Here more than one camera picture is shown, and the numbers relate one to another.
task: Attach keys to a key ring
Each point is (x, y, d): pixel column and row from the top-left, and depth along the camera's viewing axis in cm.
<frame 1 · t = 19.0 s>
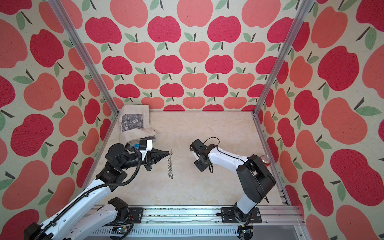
left hand: (167, 157, 62), fingers closed
right hand: (203, 166, 90), fingers open
cream printed canvas tote bag: (134, 123, 108), point 7 cm above the table

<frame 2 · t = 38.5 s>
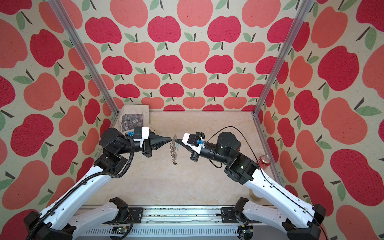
left hand: (169, 143, 55), fingers closed
right hand: (178, 141, 55), fingers closed
the named things where they were.

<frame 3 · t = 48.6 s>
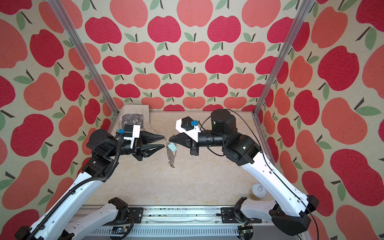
left hand: (162, 146, 52), fingers open
right hand: (172, 140, 52), fingers closed
the named things where they were.

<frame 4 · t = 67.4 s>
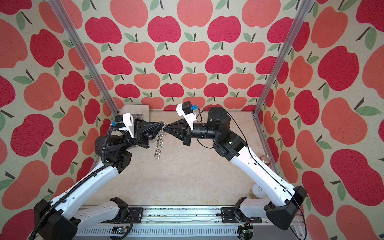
left hand: (162, 131, 50), fingers closed
right hand: (165, 132, 53), fingers closed
the named things where they were.

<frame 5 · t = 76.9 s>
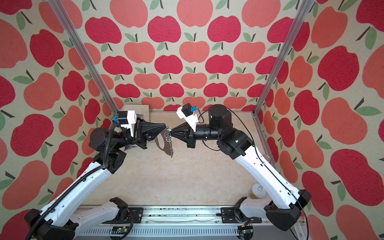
left hand: (164, 132, 49), fingers closed
right hand: (170, 135, 54), fingers closed
the named things where they were.

